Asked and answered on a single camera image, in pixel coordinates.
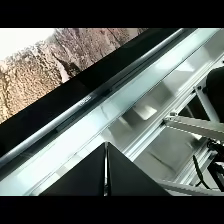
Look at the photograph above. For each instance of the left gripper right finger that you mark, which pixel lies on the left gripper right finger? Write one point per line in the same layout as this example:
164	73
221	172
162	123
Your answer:
130	178

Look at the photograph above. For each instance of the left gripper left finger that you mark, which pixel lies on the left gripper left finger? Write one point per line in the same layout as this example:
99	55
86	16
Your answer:
85	176

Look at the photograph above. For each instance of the silver frame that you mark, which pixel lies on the silver frame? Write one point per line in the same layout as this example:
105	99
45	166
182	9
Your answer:
156	100

